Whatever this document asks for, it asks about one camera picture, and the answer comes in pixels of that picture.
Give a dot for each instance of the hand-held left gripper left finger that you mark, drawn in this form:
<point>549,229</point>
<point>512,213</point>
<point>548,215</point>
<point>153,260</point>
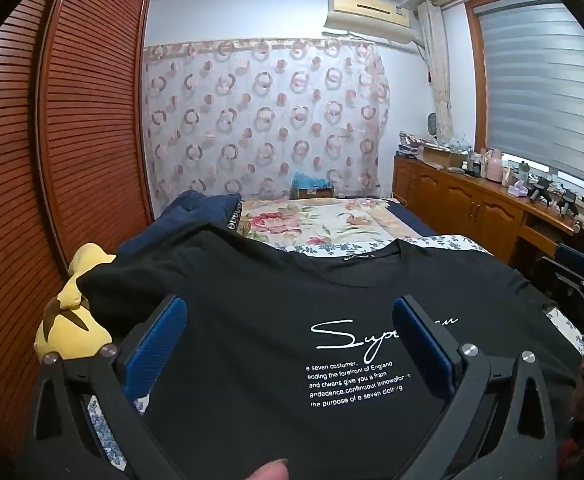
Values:
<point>154,340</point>

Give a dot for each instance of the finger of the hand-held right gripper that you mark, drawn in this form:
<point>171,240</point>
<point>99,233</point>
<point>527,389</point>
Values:
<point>572,255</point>

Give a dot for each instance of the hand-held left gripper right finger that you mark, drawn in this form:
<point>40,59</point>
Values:
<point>422,340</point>

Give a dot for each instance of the black printed t-shirt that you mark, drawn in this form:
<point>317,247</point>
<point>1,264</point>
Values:
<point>252,310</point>

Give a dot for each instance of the person's left hand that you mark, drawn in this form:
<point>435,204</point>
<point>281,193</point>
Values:
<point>271,471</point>

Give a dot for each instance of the small black tripod device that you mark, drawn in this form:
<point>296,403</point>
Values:
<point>539,191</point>

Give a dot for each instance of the yellow plush toy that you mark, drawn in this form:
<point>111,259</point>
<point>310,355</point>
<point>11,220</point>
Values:
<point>72,325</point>

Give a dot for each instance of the purple tissue pack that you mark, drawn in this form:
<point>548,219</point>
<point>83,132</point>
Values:
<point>517,190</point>

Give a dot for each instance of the green-lidded bottle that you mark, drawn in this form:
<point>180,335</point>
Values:
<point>523,172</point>

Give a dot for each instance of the blue floral white cloth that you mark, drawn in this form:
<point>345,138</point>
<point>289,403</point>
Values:
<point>452,243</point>

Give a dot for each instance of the navy bed sheet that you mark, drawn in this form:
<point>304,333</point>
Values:
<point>412,222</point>

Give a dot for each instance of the long wooden cabinet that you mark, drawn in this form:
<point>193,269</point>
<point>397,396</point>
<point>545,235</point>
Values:
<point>452,205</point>

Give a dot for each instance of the navy folded garment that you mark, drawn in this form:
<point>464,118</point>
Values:
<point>192,215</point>

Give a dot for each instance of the stack of folded textiles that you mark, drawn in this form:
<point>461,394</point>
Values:
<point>234,221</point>

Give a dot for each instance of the open cardboard box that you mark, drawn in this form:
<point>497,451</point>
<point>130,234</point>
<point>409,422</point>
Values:
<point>442,157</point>

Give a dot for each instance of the grey zebra window blind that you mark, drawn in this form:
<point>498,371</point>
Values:
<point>537,90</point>

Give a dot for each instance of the pink rose floral blanket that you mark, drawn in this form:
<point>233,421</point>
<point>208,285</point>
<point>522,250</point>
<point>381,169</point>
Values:
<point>297,225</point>

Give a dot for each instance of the small cardboard box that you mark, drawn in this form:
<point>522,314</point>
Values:
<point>312,193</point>

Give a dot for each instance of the small grey fan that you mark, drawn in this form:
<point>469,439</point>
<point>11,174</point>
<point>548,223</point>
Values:
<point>432,125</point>

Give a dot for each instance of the blue plastic bag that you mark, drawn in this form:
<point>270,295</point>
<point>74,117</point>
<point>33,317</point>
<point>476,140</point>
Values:
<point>309,180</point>

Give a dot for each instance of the pile of desk clutter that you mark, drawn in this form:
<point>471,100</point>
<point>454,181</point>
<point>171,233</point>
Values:
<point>409,144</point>

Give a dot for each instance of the cream tied-back curtain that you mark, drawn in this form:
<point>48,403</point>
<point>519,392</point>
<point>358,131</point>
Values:
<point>439,75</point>

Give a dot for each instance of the brown louvered wooden wardrobe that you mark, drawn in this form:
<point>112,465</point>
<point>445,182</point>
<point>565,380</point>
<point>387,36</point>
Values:
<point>87,110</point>

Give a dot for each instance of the sheer circle-patterned curtain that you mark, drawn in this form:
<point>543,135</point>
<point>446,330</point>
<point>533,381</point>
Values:
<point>262,125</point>

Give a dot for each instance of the cream wall air conditioner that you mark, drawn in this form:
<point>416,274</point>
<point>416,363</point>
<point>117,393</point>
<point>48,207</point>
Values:
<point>367,17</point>

